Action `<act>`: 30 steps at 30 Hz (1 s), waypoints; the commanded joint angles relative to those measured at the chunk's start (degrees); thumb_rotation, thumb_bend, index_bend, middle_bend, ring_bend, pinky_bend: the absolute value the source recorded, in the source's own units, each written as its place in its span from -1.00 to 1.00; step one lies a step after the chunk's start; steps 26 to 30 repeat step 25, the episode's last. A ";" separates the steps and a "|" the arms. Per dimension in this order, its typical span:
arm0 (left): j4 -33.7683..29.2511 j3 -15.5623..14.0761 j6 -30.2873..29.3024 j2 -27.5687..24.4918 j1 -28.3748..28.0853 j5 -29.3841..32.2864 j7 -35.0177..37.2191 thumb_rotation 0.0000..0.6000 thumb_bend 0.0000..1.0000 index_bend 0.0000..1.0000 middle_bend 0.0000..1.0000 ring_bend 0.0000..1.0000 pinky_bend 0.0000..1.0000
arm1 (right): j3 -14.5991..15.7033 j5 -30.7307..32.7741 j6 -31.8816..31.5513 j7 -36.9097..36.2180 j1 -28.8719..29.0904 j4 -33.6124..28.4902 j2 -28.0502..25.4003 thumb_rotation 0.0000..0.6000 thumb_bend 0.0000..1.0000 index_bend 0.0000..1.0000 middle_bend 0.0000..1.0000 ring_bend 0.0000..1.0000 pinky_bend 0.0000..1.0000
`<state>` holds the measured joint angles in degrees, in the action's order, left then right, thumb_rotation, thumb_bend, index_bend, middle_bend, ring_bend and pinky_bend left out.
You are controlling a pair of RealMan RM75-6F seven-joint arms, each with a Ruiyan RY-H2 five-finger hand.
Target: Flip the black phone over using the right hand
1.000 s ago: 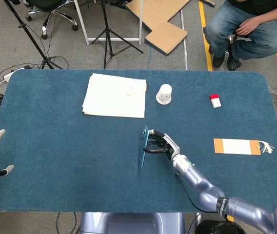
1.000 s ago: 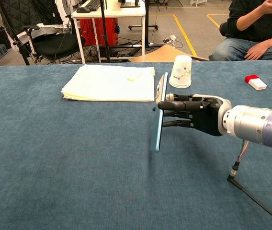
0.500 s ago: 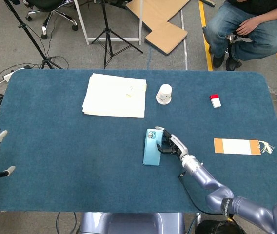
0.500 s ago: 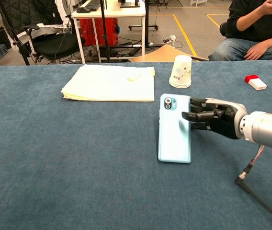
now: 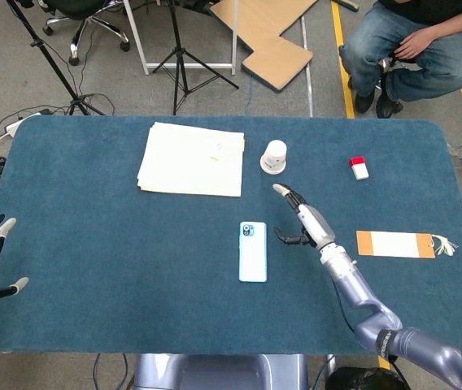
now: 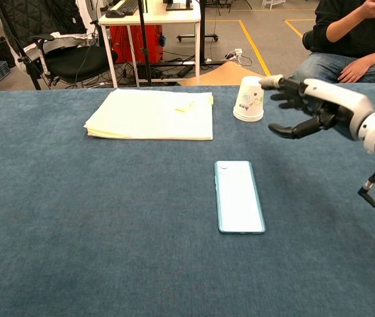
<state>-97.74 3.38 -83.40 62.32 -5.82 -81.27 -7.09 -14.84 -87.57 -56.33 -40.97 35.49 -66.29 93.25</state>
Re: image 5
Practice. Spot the seated person in jeans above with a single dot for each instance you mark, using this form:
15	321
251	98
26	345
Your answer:
438	61

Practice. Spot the black stool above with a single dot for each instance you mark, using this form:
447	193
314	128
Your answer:
384	81

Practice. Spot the brown white tasselled card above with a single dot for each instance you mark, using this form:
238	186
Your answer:
393	243

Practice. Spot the white power strip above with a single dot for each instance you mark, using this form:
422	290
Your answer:
13	128

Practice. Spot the blue table cloth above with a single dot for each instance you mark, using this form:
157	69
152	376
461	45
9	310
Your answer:
133	264

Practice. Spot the lavender robot base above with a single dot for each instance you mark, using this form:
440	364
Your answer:
214	373

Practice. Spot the white paper cup stack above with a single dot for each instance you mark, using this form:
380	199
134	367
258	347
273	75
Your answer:
275	156

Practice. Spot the small red white box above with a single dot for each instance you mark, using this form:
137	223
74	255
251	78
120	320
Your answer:
360	170

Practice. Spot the silver floor rail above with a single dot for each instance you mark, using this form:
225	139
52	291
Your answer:
307	81

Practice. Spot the brown cardboard sheet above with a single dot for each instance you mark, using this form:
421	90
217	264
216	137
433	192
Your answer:
271	53

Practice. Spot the black camera tripod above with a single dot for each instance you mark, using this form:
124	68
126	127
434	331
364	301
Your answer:
179	52

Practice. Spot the black light stand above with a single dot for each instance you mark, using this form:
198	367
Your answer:
77	100

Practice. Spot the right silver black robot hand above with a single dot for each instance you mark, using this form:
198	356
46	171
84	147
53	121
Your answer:
314	225

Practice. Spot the right lavender robot arm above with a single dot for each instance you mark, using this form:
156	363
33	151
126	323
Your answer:
418	345

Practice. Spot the light blue smartphone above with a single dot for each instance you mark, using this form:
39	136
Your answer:
252	260

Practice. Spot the white metal desk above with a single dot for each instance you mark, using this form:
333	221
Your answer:
190	65

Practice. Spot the black bag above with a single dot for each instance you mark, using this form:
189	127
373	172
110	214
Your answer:
361	380

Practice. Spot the black office chair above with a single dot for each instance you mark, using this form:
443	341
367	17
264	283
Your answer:
92	28

